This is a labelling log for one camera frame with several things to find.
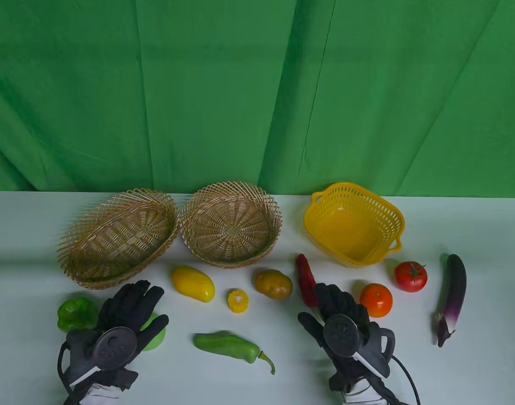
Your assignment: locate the person's right hand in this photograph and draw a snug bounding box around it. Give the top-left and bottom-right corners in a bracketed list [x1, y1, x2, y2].
[298, 283, 396, 393]

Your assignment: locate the person's left hand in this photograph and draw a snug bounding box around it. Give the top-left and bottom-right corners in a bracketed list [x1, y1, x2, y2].
[65, 280, 169, 391]

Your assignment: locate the orange tangerine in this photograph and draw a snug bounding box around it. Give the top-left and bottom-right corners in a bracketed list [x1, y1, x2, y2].
[360, 283, 393, 318]

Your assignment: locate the green bell pepper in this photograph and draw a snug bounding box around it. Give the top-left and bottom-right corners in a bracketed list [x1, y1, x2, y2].
[57, 297, 99, 332]

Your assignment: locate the green apple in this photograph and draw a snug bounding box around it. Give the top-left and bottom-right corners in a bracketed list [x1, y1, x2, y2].
[140, 313, 167, 351]

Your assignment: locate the red chili pepper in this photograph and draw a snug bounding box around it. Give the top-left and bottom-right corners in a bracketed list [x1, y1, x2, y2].
[295, 254, 321, 308]

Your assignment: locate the oval wicker basket container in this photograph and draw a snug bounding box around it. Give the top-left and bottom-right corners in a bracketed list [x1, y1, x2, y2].
[57, 188, 180, 290]

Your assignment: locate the yellow-brown potato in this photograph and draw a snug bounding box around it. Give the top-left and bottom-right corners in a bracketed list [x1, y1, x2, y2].
[254, 269, 293, 300]

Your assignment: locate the red tomato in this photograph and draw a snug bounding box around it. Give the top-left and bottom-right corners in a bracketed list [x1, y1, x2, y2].
[395, 261, 428, 293]

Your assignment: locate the yellow plastic basket container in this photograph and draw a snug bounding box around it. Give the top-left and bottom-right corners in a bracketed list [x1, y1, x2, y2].
[304, 182, 406, 268]

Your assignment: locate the yellow mango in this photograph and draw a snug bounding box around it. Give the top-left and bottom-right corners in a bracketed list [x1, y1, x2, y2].
[171, 265, 216, 303]

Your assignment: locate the yellow corn piece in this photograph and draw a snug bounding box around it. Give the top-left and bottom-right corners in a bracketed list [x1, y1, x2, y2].
[227, 289, 249, 314]

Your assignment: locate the purple eggplant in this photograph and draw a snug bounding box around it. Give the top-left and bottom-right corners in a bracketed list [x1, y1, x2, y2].
[431, 254, 467, 348]

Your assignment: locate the long green pepper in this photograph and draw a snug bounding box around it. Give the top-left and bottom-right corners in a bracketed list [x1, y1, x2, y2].
[193, 331, 276, 375]

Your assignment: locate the round wicker basket container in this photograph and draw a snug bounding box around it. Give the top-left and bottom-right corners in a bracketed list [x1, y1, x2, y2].
[179, 181, 283, 269]

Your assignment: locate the person's left forearm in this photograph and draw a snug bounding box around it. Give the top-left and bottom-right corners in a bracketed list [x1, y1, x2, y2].
[72, 380, 125, 405]

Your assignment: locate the person's right forearm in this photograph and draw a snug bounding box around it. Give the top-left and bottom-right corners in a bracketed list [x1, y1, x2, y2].
[342, 378, 395, 405]

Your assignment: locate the green backdrop cloth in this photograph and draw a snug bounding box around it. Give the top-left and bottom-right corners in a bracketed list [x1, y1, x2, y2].
[0, 0, 515, 199]

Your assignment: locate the black right glove cable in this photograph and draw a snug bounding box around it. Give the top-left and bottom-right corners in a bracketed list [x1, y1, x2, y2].
[388, 356, 421, 405]

